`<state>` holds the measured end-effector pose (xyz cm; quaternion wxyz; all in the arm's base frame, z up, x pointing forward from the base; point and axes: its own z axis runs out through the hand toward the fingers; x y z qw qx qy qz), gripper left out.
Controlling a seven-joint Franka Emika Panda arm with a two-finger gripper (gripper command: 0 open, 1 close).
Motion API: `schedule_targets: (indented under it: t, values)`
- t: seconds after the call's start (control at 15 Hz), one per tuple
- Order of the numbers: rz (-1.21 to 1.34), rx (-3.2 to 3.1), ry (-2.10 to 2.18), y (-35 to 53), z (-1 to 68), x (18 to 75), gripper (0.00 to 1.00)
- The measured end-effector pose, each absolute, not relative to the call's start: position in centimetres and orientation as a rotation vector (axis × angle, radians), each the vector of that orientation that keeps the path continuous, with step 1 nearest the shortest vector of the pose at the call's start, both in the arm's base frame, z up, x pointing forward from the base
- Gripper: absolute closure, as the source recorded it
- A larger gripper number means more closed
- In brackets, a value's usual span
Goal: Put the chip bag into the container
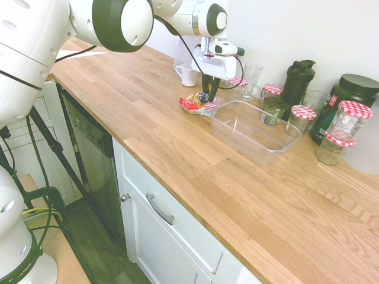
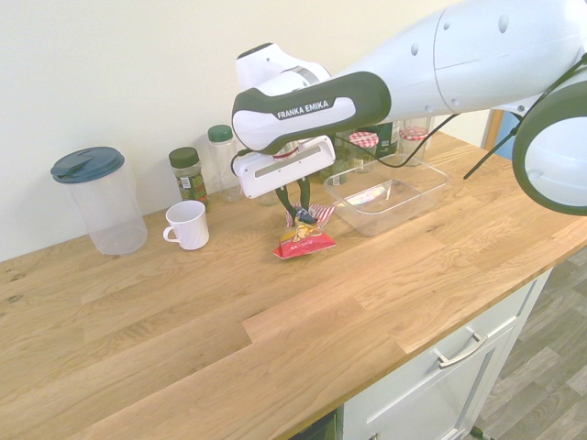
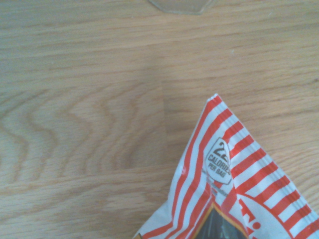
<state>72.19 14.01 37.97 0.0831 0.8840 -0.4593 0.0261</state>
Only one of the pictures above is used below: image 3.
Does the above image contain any red striped chip bag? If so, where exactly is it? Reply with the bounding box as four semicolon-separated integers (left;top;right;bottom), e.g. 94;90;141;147
132;93;319;239

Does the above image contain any glass jar, red checkered lid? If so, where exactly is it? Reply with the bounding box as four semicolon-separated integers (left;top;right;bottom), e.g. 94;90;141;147
148;0;215;16

